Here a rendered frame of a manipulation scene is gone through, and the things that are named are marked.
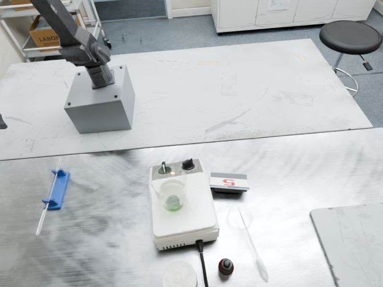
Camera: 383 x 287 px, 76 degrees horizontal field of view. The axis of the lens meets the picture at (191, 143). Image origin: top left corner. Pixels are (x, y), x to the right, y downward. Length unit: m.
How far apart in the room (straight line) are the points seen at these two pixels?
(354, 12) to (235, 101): 2.74
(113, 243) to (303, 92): 0.70
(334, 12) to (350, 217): 2.84
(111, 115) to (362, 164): 0.66
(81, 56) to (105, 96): 0.11
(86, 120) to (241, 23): 2.42
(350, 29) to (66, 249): 1.82
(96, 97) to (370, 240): 0.71
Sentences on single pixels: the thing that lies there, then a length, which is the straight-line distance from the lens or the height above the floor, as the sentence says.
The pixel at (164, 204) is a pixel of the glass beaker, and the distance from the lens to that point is 0.46.
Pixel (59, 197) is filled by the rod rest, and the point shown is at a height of 0.91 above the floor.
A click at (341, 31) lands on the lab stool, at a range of 1.87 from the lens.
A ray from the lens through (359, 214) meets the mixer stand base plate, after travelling 0.66.
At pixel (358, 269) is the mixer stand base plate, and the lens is 0.62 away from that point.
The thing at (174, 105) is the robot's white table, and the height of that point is 0.90.
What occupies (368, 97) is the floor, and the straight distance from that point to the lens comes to 2.54.
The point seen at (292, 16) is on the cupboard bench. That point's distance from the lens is 3.11.
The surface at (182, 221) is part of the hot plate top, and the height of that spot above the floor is 0.99.
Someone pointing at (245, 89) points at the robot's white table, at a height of 0.90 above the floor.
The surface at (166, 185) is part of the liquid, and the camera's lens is 0.49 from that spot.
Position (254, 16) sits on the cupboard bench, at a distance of 2.97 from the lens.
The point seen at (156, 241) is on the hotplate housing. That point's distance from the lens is 0.50.
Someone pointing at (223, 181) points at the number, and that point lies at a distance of 0.60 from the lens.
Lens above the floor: 1.44
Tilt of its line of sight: 52 degrees down
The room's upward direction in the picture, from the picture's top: 4 degrees counter-clockwise
